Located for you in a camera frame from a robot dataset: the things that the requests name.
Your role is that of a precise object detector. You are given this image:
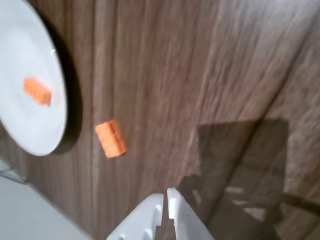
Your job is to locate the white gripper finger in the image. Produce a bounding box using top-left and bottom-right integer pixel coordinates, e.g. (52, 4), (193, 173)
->
(106, 192), (164, 240)
(166, 187), (215, 240)

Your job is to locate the plain orange lego block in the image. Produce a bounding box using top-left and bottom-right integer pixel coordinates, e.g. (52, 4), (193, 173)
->
(22, 77), (52, 106)

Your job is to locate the orange lego block black print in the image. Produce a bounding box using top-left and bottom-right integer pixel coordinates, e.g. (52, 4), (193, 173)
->
(95, 119), (127, 159)

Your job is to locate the white round plate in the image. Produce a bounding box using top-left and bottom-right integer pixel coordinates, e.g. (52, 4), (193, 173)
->
(0, 0), (69, 157)

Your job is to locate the thin black cable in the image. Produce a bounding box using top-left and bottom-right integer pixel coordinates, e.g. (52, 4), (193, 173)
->
(0, 167), (29, 185)

